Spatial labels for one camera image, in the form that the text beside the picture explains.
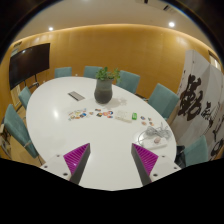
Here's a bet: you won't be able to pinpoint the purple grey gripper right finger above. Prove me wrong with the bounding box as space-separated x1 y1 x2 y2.
131 143 158 186

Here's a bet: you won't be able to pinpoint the white remote control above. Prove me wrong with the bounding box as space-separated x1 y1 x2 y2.
115 110 132 122

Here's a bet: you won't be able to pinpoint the teal chair back right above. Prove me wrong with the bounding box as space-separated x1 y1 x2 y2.
116 70 140 94

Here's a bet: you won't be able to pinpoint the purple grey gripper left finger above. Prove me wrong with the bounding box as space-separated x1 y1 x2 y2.
64 143 90 184

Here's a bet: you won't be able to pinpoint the white calligraphy folding screen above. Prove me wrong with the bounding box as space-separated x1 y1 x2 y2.
171 50 224 160

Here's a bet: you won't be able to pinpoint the grey plant pot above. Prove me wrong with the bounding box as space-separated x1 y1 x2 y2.
94 79 113 104

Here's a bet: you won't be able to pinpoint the small green box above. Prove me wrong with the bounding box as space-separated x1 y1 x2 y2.
132 113 137 120

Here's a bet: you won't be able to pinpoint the scattered colourful small cards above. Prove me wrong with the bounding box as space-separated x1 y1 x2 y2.
68 108 114 121

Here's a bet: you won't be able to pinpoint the black wall television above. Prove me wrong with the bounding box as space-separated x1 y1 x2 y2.
9 43 50 89

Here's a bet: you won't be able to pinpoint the teal chair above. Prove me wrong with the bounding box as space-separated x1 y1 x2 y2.
4 104 38 158
148 83 179 119
54 67 72 78
83 66 100 79
184 135 208 166
116 70 140 94
19 87 31 108

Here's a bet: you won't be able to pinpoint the green potted plant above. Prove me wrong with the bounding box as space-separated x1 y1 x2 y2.
96 67 120 81

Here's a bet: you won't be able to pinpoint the teal chair far left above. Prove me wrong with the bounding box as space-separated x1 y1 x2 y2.
4 104 38 158

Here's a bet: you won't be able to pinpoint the teal chair left middle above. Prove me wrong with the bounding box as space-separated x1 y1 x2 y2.
19 87 31 108

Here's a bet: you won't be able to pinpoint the grey white charger cable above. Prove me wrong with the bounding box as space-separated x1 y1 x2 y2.
134 122 175 147

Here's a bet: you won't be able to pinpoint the teal chair near right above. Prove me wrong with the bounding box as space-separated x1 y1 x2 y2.
184 135 208 166

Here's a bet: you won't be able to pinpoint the teal chair back left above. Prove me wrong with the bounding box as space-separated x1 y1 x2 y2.
54 67 72 78

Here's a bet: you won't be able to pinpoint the teal chair back centre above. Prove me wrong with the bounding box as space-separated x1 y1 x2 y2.
83 66 100 79

